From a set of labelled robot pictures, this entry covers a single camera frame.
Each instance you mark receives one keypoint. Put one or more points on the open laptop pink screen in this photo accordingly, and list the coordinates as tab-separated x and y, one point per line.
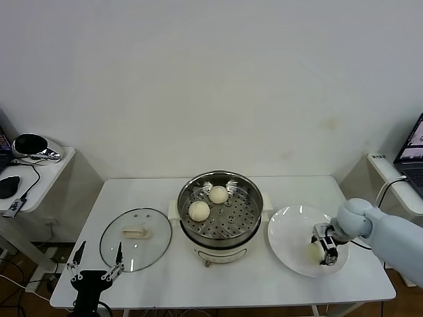
411	158

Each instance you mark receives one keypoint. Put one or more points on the white side table with label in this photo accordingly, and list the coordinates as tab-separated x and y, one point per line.
383	168

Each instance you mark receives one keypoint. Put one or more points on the dark laptop edge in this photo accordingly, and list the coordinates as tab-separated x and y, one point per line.
3	145

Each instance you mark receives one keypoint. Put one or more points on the stainless steel steamer basket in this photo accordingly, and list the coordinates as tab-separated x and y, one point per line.
238	224

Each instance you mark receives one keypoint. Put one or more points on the white round plate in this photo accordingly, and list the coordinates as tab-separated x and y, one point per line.
284	244

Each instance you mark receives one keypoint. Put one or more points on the glass pot lid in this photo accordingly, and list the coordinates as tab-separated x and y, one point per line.
155	231

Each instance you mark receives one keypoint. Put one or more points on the shiny chrome rounded device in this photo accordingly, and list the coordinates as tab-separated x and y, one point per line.
29	145

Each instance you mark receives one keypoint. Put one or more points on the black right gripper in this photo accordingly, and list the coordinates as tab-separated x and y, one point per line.
327	234

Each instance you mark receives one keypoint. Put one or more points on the black computer mouse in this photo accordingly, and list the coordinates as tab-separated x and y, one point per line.
9	186

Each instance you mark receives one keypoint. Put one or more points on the cream electric cooking pot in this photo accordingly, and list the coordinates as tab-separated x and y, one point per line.
221	256

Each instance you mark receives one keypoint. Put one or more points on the small printed table label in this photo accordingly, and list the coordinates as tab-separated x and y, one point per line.
378	157

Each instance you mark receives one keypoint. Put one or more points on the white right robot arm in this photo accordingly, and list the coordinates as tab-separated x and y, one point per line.
390	237

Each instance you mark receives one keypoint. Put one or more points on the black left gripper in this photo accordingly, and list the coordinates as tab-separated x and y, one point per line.
89	282

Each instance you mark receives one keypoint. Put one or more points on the grey usb hub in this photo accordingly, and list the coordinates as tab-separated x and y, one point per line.
14	208

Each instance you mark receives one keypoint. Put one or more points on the white steamed baozi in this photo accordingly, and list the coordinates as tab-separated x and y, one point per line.
218	195
313	253
199	211

